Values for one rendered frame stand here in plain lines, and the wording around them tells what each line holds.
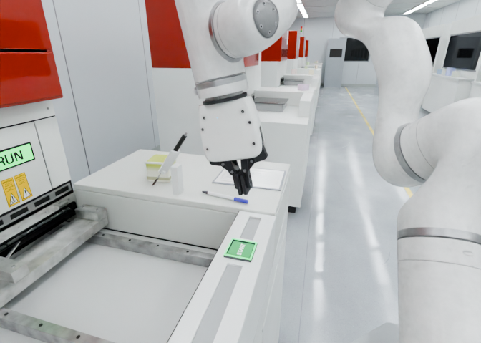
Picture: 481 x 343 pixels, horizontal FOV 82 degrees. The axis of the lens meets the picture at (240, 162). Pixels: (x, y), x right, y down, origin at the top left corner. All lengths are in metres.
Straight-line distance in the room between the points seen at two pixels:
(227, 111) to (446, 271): 0.39
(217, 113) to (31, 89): 0.51
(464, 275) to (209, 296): 0.37
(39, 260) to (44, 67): 0.46
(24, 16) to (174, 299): 0.71
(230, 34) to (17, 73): 0.55
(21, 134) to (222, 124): 0.57
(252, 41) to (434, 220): 0.38
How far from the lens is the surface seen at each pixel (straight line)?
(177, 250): 0.78
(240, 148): 0.45
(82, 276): 0.84
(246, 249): 0.59
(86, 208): 0.95
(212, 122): 0.46
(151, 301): 0.72
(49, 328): 0.71
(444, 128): 0.55
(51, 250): 0.86
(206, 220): 0.77
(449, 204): 0.53
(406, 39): 0.67
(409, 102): 0.66
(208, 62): 0.43
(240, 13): 0.38
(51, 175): 0.94
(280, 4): 0.42
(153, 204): 0.83
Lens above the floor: 1.33
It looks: 21 degrees down
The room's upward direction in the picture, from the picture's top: straight up
